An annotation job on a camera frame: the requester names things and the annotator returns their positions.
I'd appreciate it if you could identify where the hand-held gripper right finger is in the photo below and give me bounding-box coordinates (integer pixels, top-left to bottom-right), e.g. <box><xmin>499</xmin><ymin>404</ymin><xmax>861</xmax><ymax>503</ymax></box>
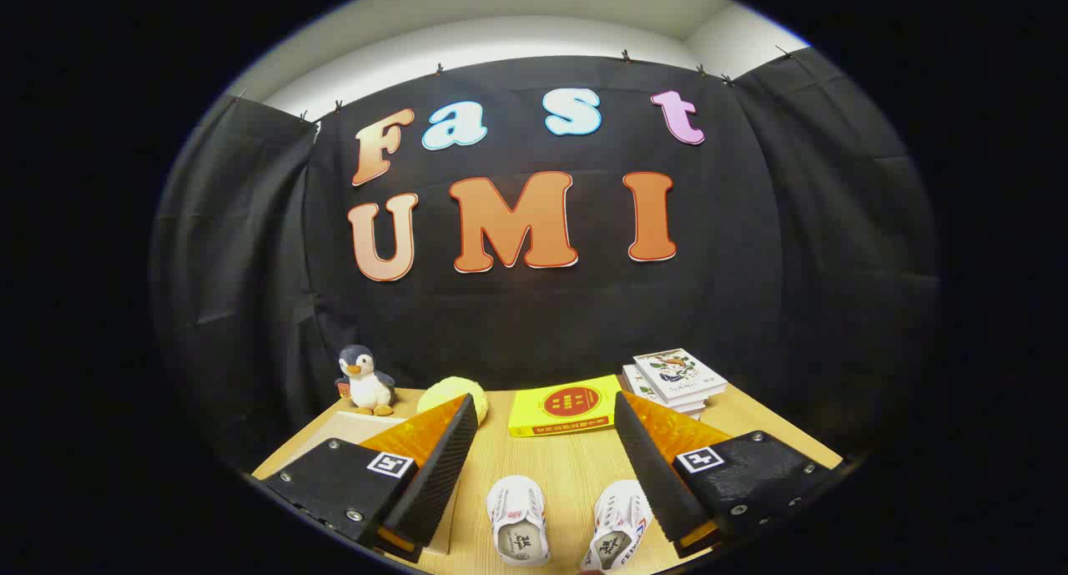
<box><xmin>614</xmin><ymin>391</ymin><xmax>840</xmax><ymax>558</ymax></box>

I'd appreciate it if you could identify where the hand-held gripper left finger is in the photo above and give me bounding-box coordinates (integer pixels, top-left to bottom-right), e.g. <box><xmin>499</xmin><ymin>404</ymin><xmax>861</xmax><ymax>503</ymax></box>
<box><xmin>261</xmin><ymin>393</ymin><xmax>480</xmax><ymax>564</ymax></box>

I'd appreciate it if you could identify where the white canvas shoe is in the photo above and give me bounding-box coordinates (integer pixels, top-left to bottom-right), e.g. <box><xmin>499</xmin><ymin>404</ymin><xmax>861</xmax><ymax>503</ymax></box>
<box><xmin>486</xmin><ymin>475</ymin><xmax>552</xmax><ymax>568</ymax></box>
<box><xmin>581</xmin><ymin>479</ymin><xmax>651</xmax><ymax>574</ymax></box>

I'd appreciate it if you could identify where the cream fabric storage box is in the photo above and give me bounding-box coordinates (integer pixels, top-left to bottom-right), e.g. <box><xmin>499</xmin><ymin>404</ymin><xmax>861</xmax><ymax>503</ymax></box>
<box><xmin>253</xmin><ymin>408</ymin><xmax>457</xmax><ymax>557</ymax></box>

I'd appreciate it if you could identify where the yellow round plush ball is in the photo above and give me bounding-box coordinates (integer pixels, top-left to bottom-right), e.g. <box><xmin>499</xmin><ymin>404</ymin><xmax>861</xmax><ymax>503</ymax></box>
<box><xmin>416</xmin><ymin>376</ymin><xmax>489</xmax><ymax>417</ymax></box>

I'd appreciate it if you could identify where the white book with floral cover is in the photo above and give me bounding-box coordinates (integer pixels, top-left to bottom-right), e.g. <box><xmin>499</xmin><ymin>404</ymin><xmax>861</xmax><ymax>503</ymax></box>
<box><xmin>622</xmin><ymin>364</ymin><xmax>710</xmax><ymax>412</ymax></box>

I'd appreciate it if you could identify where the white book with bird cover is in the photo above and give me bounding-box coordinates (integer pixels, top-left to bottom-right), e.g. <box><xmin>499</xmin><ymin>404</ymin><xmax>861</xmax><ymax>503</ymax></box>
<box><xmin>632</xmin><ymin>348</ymin><xmax>728</xmax><ymax>404</ymax></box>

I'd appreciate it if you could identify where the penguin plush toy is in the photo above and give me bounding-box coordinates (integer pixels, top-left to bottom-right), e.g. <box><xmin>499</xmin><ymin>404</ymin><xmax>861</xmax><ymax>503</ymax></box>
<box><xmin>335</xmin><ymin>345</ymin><xmax>396</xmax><ymax>416</ymax></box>

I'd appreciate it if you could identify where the yellow book with red circle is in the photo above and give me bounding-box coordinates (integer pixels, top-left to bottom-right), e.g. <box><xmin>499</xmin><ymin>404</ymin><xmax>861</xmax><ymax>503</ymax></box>
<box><xmin>508</xmin><ymin>375</ymin><xmax>623</xmax><ymax>438</ymax></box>

